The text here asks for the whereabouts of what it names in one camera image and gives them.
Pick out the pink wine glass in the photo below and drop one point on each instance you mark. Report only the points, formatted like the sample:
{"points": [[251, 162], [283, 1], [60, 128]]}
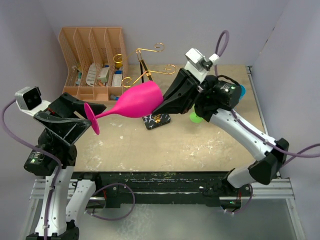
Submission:
{"points": [[137, 102]]}

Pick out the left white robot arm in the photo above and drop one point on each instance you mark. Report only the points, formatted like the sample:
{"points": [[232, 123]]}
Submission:
{"points": [[64, 200]]}

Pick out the orange desk file organizer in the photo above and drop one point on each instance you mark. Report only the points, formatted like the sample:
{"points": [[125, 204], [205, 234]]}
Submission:
{"points": [[82, 46]]}

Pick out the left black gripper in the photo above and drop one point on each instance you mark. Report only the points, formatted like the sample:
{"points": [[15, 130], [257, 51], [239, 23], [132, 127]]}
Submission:
{"points": [[67, 130]]}

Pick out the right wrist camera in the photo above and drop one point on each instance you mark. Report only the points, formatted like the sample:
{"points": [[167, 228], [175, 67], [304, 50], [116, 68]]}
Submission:
{"points": [[198, 65]]}

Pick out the blue grey glue stick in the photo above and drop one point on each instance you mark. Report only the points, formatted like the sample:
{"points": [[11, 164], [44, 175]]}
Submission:
{"points": [[113, 97]]}

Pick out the small green white box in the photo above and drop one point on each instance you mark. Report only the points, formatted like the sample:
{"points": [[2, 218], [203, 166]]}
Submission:
{"points": [[103, 75]]}

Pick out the green wine glass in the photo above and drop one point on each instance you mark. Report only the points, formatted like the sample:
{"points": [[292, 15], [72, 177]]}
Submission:
{"points": [[194, 117]]}

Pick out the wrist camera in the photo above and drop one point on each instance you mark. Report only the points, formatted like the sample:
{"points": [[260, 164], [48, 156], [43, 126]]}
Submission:
{"points": [[29, 100], [198, 65]]}

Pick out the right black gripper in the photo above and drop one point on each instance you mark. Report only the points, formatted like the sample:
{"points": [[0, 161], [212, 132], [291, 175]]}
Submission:
{"points": [[180, 96]]}

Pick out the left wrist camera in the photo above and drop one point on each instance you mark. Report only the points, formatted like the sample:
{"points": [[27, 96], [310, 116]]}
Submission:
{"points": [[29, 100]]}

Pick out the blue wine glass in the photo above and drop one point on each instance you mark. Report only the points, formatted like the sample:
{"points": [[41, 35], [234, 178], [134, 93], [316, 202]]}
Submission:
{"points": [[243, 92]]}

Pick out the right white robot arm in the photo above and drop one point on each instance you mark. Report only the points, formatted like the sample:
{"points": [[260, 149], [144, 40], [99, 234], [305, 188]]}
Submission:
{"points": [[269, 153]]}

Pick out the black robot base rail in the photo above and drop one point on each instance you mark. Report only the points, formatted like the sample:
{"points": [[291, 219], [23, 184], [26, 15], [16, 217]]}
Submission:
{"points": [[159, 188]]}

